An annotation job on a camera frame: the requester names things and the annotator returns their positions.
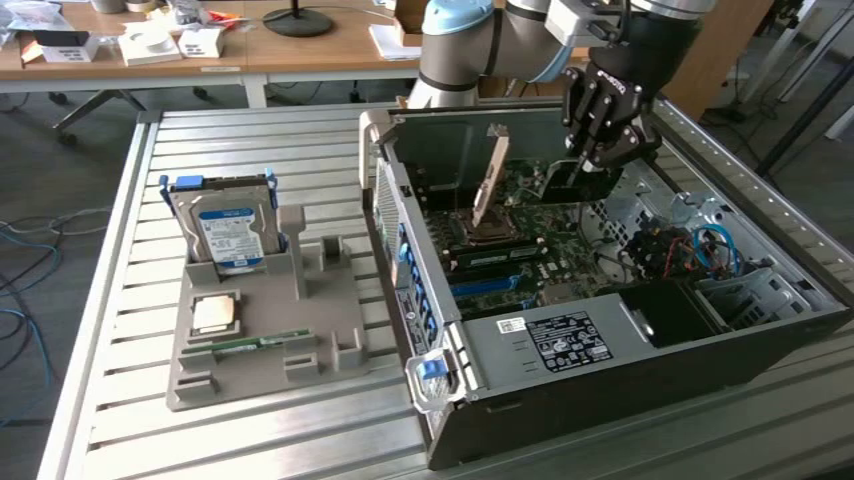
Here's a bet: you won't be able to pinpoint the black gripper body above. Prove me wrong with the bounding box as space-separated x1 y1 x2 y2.
585 17 704 132

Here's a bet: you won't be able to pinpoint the green graphics card with bracket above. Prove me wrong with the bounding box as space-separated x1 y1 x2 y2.
469 122 628 230

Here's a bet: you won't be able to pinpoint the green motherboard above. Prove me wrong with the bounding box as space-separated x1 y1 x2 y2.
417 158 646 321

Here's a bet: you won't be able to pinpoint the metal CPU socket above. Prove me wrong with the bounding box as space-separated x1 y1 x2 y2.
452 207 517 250

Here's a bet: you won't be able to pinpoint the green RAM stick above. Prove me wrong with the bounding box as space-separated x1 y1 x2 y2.
456 239 548 267
182 327 316 357

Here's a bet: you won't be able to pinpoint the stack of white papers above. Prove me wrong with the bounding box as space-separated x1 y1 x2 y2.
369 23 424 62

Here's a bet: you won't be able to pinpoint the open cardboard box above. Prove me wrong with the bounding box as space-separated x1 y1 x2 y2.
392 0 430 35

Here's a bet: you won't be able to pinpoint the grey chipset heatsink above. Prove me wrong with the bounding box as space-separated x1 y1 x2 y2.
541 283 584 307

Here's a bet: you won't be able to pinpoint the blue expansion slot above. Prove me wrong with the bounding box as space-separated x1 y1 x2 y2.
452 274 528 299

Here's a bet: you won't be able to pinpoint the wooden desk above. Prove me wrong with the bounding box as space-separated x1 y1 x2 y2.
0 0 250 146
246 0 429 109

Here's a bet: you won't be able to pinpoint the black round lamp base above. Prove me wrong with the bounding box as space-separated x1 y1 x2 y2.
261 0 336 39

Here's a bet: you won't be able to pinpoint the grey power supply unit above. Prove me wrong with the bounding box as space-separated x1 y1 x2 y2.
460 294 654 392

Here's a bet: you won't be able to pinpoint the black and grey PC case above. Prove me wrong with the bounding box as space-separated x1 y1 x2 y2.
357 97 854 472

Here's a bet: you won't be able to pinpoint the hard disk in blue carrier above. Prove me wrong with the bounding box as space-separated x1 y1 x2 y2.
158 168 292 277

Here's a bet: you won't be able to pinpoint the small white labelled box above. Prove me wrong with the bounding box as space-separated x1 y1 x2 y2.
177 27 227 60

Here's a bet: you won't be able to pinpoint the white box with round insert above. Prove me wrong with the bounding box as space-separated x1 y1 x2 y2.
118 22 183 67

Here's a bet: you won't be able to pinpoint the silver CPU chip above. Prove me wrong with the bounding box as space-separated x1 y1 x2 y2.
191 294 242 336

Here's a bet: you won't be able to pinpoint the grey printed parts rack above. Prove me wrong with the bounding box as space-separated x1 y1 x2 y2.
163 206 373 413

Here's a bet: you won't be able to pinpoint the white box with black lid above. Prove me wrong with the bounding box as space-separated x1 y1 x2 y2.
31 29 102 65

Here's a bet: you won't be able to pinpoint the clear plastic bag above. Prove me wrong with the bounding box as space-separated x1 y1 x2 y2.
0 0 77 32

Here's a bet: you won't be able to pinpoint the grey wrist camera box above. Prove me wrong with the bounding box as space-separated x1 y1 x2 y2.
544 0 633 47

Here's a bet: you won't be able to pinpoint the blue wire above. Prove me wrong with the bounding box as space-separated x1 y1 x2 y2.
691 224 744 275

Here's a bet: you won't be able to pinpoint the white floor cable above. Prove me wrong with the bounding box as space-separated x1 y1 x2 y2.
0 207 114 237

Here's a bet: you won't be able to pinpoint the blue floor cable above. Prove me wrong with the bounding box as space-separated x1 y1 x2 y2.
0 219 62 426

